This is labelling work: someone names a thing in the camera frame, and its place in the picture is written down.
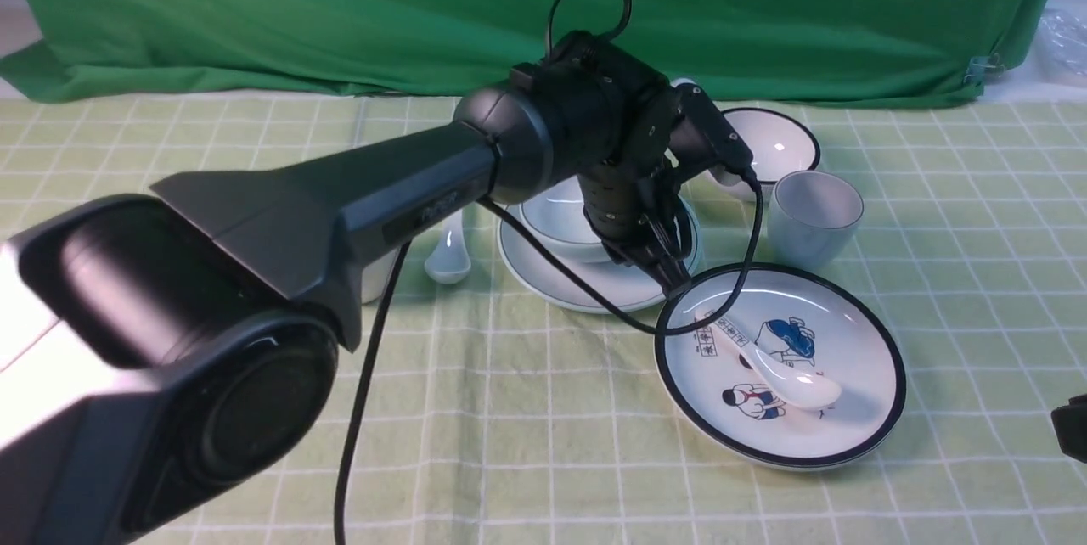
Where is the white illustrated spoon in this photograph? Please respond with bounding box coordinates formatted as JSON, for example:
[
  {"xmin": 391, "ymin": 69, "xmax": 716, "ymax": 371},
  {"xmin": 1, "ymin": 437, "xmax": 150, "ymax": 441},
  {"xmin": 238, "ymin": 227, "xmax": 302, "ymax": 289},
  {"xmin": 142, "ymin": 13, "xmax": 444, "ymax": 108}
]
[{"xmin": 696, "ymin": 309, "xmax": 842, "ymax": 411}]

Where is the white bowl black rim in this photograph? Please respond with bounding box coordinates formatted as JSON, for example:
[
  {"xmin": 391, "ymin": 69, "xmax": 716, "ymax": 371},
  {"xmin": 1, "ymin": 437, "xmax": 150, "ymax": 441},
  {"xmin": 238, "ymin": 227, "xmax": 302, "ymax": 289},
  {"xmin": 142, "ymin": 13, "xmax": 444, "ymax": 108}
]
[{"xmin": 722, "ymin": 107, "xmax": 822, "ymax": 200}]

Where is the pale blue cup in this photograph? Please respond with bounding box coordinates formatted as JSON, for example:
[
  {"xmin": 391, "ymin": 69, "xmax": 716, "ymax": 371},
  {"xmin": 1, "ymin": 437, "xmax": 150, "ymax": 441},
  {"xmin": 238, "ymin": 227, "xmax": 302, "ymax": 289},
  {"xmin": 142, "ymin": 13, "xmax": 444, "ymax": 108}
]
[{"xmin": 769, "ymin": 170, "xmax": 865, "ymax": 271}]

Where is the metal clip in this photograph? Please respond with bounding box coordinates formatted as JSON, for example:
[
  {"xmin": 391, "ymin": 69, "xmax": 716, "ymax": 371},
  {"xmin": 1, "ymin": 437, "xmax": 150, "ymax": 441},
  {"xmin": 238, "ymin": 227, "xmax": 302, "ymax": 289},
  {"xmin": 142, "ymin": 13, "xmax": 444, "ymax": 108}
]
[{"xmin": 963, "ymin": 53, "xmax": 1005, "ymax": 86}]

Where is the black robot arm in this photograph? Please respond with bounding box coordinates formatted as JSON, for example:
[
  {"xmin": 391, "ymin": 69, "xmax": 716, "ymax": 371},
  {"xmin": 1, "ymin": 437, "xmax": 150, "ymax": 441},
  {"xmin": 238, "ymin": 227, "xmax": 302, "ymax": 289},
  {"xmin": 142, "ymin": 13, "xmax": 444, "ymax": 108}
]
[{"xmin": 3, "ymin": 30, "xmax": 684, "ymax": 544}]

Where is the black cable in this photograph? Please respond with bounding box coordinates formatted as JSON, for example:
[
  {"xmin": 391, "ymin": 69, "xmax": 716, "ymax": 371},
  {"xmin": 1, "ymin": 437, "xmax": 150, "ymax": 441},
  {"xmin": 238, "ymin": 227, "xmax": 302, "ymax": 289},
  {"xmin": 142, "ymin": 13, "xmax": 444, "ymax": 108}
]
[{"xmin": 333, "ymin": 0, "xmax": 765, "ymax": 545}]

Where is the white cup black rim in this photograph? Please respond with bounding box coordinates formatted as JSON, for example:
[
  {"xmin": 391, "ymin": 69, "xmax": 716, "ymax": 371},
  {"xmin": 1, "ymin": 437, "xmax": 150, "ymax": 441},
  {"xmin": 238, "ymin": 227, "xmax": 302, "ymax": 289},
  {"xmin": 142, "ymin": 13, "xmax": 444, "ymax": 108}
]
[{"xmin": 358, "ymin": 250, "xmax": 399, "ymax": 305}]

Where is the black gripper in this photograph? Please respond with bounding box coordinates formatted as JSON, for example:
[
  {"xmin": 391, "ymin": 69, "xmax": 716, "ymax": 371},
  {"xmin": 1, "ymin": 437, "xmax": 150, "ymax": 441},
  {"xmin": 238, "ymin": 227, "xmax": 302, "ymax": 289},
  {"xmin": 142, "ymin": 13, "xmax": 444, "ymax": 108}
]
[{"xmin": 532, "ymin": 30, "xmax": 694, "ymax": 299}]

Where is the black right gripper tip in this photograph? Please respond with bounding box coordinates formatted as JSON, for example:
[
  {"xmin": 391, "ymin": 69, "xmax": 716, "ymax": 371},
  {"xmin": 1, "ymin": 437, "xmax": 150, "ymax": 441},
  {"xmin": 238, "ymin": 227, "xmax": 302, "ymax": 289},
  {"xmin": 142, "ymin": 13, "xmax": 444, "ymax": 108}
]
[{"xmin": 1050, "ymin": 394, "xmax": 1087, "ymax": 465}]

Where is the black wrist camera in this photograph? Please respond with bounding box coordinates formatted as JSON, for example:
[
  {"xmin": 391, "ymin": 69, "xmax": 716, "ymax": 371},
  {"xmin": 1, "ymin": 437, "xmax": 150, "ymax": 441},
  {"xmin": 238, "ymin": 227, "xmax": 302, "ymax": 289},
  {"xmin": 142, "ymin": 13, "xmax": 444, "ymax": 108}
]
[{"xmin": 669, "ymin": 78, "xmax": 758, "ymax": 188}]

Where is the white illustrated plate black rim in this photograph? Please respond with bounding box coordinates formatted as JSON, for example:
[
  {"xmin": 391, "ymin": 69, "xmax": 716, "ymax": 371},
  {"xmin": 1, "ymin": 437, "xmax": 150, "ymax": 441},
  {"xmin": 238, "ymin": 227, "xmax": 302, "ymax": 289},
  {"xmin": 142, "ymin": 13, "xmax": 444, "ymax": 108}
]
[{"xmin": 655, "ymin": 263, "xmax": 907, "ymax": 471}]

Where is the green checkered tablecloth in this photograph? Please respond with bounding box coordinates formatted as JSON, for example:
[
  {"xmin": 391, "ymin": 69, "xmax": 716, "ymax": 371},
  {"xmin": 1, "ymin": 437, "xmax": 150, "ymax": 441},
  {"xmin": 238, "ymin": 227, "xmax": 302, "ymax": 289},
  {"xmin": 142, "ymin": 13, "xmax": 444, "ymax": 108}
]
[{"xmin": 1, "ymin": 97, "xmax": 1086, "ymax": 544}]

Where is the pale blue bowl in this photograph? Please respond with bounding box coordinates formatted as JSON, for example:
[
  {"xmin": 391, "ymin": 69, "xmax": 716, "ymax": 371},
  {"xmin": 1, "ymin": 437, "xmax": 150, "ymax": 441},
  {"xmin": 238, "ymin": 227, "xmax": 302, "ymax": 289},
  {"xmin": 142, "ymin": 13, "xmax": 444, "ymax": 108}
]
[{"xmin": 520, "ymin": 177, "xmax": 610, "ymax": 263}]

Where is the green backdrop cloth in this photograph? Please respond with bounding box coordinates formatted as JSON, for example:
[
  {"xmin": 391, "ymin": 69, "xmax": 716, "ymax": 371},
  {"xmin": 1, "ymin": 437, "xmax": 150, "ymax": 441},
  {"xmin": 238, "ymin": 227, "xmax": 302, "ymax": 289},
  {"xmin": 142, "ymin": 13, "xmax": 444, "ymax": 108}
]
[{"xmin": 3, "ymin": 0, "xmax": 1047, "ymax": 108}]

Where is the pale blue ceramic spoon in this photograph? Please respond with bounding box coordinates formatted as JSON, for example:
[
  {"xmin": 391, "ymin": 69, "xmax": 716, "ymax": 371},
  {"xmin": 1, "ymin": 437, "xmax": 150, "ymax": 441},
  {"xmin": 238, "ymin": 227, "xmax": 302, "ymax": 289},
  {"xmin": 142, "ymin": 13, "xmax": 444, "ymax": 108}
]
[{"xmin": 424, "ymin": 210, "xmax": 472, "ymax": 285}]

